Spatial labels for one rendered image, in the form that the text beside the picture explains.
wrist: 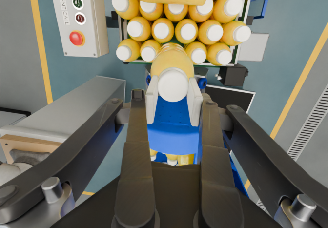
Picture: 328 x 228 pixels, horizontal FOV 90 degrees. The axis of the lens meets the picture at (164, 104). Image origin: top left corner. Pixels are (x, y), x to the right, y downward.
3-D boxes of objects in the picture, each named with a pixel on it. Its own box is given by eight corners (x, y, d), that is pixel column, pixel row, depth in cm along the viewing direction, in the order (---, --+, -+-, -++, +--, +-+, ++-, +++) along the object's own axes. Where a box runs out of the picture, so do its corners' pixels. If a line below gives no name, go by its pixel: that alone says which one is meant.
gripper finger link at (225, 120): (204, 114, 13) (243, 116, 13) (197, 92, 18) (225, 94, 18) (202, 130, 14) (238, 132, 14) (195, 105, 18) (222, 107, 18)
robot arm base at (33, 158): (24, 182, 83) (14, 192, 78) (10, 148, 74) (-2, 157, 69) (60, 185, 84) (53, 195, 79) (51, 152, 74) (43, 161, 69)
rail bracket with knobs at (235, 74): (212, 78, 69) (218, 85, 60) (215, 60, 66) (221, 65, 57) (235, 79, 69) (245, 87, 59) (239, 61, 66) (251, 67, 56)
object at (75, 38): (72, 45, 47) (70, 45, 46) (70, 31, 45) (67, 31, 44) (85, 45, 47) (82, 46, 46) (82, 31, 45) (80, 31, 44)
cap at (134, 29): (136, 39, 47) (134, 40, 45) (125, 29, 46) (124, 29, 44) (145, 29, 46) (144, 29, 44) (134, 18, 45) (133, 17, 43)
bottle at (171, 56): (156, 41, 37) (145, 55, 20) (187, 43, 37) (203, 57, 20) (155, 72, 40) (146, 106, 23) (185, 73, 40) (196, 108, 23)
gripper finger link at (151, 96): (153, 124, 16) (145, 123, 16) (157, 97, 22) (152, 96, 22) (153, 94, 14) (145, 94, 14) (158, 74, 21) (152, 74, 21)
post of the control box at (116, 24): (141, 29, 145) (86, 27, 54) (140, 23, 143) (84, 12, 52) (145, 29, 145) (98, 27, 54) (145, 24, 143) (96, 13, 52)
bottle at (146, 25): (146, 43, 64) (136, 48, 48) (133, 29, 63) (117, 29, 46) (158, 29, 62) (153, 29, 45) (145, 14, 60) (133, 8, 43)
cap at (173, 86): (158, 68, 21) (157, 72, 19) (189, 69, 21) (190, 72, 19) (157, 96, 23) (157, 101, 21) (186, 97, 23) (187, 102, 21)
